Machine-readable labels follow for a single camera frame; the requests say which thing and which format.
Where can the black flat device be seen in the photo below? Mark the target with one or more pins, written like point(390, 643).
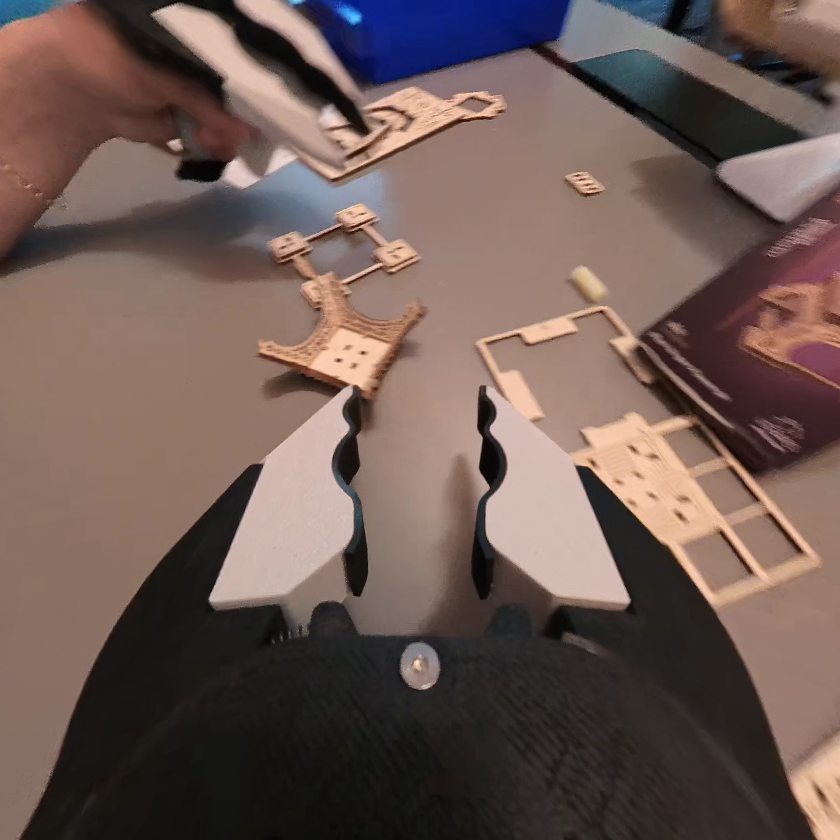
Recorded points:
point(656, 92)

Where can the wooden tower base model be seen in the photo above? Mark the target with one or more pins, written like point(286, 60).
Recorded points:
point(341, 354)

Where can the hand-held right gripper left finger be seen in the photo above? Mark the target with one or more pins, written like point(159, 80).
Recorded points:
point(289, 518)

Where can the wooden parts sheet rounded corners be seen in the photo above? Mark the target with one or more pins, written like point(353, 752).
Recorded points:
point(420, 124)

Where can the wooden frame with square part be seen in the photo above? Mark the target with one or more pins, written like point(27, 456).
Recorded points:
point(656, 485)

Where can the grey desk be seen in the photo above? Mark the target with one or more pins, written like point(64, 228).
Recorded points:
point(164, 315)

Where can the wooden laser-cut parts sheet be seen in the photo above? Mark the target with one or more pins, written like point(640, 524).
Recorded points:
point(823, 800)

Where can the blue plastic box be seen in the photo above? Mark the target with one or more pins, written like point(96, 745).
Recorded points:
point(446, 33)

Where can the blurred tan object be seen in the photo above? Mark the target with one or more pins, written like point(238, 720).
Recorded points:
point(774, 26)

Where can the small wooden rectangular piece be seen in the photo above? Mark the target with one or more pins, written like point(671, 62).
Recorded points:
point(584, 184)

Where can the purple cardboard box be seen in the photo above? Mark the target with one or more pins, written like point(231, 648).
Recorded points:
point(754, 380)

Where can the person's left hand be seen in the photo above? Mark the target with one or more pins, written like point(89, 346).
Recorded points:
point(98, 98)

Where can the wooden frame with square tiles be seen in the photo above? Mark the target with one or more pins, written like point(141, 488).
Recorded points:
point(394, 254)

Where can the person's left forearm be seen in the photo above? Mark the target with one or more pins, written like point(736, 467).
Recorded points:
point(16, 216)

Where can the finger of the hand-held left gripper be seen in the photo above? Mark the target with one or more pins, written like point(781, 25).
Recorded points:
point(315, 46)
point(275, 111)

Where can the pale grey flat object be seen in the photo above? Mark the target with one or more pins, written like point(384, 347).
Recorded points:
point(781, 177)

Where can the white paper sheet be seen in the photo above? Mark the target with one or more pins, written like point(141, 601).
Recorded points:
point(253, 172)

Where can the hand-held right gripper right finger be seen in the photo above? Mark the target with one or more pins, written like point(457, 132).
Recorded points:
point(551, 518)

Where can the small cream cylinder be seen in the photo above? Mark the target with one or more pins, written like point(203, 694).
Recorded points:
point(589, 283)

